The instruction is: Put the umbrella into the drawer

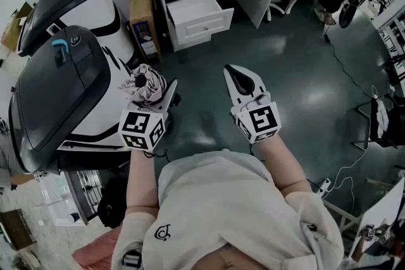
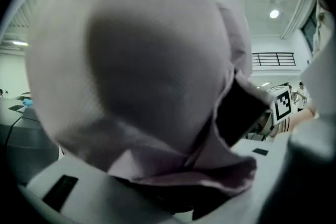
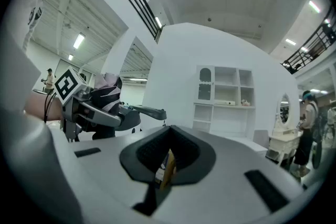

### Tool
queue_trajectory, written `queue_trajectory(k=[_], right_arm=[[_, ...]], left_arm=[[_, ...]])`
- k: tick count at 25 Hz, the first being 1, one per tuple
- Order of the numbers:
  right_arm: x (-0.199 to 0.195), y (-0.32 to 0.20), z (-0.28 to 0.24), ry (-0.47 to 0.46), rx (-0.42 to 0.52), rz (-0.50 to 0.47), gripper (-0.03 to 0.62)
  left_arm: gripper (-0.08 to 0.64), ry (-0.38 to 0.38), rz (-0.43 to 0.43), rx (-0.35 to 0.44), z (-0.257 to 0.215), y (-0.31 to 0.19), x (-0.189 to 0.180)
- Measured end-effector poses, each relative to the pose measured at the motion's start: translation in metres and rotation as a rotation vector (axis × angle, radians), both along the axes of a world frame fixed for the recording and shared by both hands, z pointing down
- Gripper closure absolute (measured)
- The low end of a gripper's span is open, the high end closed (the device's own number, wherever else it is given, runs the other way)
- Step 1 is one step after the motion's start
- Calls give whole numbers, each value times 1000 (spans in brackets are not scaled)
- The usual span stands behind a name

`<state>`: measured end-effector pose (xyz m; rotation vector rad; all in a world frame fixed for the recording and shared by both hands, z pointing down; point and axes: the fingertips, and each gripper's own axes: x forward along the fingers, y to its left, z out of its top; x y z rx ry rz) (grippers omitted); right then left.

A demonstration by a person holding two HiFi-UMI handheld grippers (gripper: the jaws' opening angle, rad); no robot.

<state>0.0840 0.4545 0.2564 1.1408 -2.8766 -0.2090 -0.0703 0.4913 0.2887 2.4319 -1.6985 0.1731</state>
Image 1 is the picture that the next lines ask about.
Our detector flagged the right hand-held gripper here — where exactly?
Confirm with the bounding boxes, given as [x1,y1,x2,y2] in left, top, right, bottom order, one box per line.
[223,64,283,145]

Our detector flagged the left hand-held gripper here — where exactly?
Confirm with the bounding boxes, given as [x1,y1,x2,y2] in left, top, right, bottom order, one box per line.
[117,78,182,152]

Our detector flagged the deep white desk drawer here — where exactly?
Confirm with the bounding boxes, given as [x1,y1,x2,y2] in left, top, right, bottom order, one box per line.
[165,0,235,44]

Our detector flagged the person's left forearm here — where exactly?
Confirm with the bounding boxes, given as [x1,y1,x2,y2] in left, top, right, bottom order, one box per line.
[126,148,159,210]

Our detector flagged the person's right forearm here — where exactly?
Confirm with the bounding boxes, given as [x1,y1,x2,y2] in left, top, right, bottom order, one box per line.
[251,131,314,200]

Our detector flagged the brown cardboard box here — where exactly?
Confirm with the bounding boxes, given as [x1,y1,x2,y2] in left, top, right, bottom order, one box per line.
[128,0,163,64]

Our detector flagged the person's cream shirt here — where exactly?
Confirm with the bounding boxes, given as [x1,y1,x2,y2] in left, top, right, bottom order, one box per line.
[110,150,345,270]

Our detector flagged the black backpack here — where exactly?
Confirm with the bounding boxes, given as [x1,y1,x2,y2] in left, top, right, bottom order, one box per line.
[97,176,129,229]

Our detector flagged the black wheeled device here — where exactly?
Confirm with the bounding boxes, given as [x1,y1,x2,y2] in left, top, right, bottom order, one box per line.
[338,0,375,30]

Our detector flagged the white power strip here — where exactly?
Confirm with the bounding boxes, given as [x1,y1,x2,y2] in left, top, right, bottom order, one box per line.
[311,178,332,199]

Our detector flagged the black and white machine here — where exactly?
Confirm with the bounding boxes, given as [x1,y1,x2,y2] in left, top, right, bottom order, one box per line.
[17,0,135,66]

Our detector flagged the white cloth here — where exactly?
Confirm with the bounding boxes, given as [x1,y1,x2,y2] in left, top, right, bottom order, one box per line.
[370,85,390,138]

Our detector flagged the white plastic tray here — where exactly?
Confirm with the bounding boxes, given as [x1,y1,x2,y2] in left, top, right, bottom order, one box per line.
[34,173,87,228]

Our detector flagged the black chair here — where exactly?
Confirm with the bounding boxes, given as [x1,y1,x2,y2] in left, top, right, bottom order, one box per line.
[351,93,405,150]

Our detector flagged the white shelf unit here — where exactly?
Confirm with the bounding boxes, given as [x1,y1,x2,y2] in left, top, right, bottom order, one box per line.
[373,0,405,87]

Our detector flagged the stacked cardboard boxes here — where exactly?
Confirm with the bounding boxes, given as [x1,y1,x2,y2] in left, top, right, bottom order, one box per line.
[0,1,34,55]

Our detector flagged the pink cushion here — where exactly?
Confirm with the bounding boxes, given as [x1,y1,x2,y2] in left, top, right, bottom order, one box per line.
[72,226,125,270]

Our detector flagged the white board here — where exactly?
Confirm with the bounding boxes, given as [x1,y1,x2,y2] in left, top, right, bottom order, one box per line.
[347,178,405,263]

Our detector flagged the brown wooden board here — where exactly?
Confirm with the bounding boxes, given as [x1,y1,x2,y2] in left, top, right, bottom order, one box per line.
[0,208,36,251]

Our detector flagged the black floor cable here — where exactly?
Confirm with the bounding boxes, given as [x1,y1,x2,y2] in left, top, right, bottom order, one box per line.
[322,21,380,99]

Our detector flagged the black white machine blue handle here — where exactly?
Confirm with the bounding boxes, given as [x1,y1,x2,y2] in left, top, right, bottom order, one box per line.
[8,25,174,175]

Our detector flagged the grey wire rack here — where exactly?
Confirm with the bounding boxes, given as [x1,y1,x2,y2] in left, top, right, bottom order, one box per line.
[65,169,103,226]

